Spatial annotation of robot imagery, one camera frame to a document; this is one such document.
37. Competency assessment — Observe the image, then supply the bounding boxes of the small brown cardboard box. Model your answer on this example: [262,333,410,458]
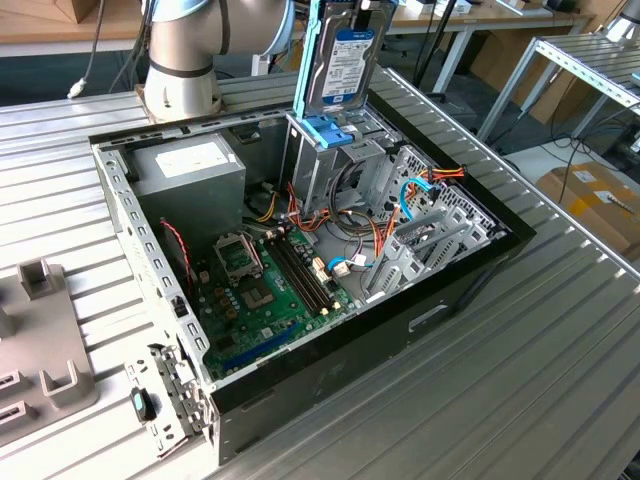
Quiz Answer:
[52,0,101,24]

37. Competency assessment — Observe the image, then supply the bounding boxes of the black case fan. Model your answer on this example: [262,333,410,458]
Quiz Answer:
[158,219,196,301]

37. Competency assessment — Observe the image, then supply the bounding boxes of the blue data wire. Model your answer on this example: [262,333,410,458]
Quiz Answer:
[399,177,434,221]

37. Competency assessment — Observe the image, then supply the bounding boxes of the white upright block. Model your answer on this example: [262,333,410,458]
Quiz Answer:
[249,47,274,76]

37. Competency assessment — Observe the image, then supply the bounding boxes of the blue plastic drive latch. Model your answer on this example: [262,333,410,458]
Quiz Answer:
[295,113,364,150]

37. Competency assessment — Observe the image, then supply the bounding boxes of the yellow orange wire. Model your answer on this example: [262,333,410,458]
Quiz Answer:
[257,192,279,224]

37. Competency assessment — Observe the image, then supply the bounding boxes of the large brown cardboard box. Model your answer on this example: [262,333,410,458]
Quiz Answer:
[537,162,640,261]

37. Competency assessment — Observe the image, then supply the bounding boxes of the grey metal drive cage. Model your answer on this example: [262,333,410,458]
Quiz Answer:
[279,107,401,211]

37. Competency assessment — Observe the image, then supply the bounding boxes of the red black twisted wire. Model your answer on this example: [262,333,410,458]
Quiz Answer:
[159,217,194,286]

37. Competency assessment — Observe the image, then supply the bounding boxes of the black teal latch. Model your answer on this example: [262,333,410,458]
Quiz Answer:
[130,387,156,421]

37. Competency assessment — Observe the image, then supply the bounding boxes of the white plug with blue wire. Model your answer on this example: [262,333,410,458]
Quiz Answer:
[325,254,375,277]

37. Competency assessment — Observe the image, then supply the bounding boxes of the orange power wire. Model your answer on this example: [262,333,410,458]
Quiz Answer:
[407,167,466,201]

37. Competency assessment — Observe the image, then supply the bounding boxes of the black tripod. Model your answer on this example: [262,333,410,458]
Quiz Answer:
[413,0,464,101]

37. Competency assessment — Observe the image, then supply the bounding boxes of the grey power supply unit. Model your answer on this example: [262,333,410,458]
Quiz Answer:
[130,132,247,261]

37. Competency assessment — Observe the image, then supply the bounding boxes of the silver socket cover frame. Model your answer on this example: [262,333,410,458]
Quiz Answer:
[213,232,265,281]

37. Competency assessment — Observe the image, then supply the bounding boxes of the green motherboard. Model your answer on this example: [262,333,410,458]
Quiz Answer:
[192,224,359,381]

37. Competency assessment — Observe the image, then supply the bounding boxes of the grey cable with white plug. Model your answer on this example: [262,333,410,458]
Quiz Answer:
[67,0,106,100]

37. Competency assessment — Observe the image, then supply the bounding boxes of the grey metal disk bay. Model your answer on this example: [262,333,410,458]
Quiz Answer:
[362,207,494,304]

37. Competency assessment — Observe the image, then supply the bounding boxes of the orange wire bundle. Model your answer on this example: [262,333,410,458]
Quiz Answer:
[287,182,401,261]

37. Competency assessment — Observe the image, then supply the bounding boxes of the wooden desk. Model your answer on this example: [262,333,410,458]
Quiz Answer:
[294,0,596,96]
[0,0,151,59]

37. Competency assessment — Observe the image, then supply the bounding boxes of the black open PC case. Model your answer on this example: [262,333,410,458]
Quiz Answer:
[88,88,537,467]

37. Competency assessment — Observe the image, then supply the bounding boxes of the hard disk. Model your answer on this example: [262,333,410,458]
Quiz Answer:
[292,0,396,121]

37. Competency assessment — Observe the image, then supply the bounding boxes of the black RAM slot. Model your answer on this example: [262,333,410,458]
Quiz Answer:
[263,238,321,317]
[277,233,335,310]

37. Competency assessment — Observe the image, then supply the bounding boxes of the blue expansion slot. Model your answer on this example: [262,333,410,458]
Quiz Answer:
[222,322,301,374]

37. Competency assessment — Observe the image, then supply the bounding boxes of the thin locking lever wire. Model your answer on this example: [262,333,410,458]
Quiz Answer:
[246,233,266,275]

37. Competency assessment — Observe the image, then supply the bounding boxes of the metal slat table frame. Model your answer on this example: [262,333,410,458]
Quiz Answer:
[477,34,640,146]

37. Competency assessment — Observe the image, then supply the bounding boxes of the grey parts rack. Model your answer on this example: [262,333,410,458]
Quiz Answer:
[0,257,101,449]

